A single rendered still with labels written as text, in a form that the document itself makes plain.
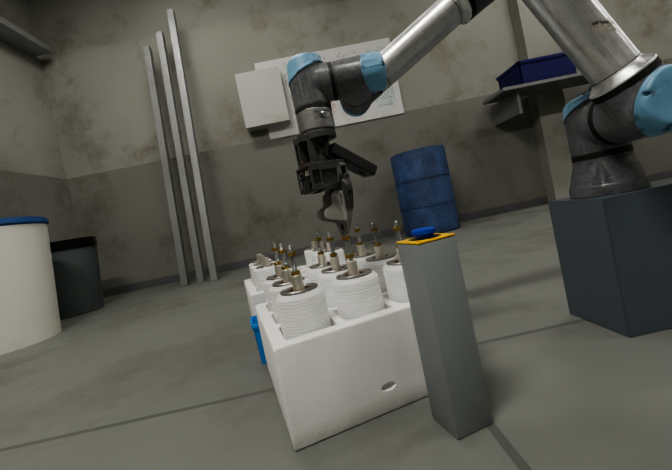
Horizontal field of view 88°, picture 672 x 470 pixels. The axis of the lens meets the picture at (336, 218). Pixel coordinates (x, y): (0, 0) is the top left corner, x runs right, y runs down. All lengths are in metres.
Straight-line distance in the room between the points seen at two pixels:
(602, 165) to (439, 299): 0.55
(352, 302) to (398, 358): 0.13
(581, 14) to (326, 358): 0.78
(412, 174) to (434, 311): 2.75
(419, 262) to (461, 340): 0.14
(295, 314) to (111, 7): 4.49
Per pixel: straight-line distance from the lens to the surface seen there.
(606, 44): 0.87
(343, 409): 0.70
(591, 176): 0.97
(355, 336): 0.67
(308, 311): 0.66
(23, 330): 2.67
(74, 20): 5.02
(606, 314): 1.01
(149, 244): 4.19
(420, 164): 3.26
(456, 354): 0.61
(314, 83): 0.72
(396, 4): 4.46
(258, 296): 1.17
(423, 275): 0.56
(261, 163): 3.84
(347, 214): 0.69
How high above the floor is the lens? 0.39
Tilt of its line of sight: 1 degrees down
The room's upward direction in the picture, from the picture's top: 12 degrees counter-clockwise
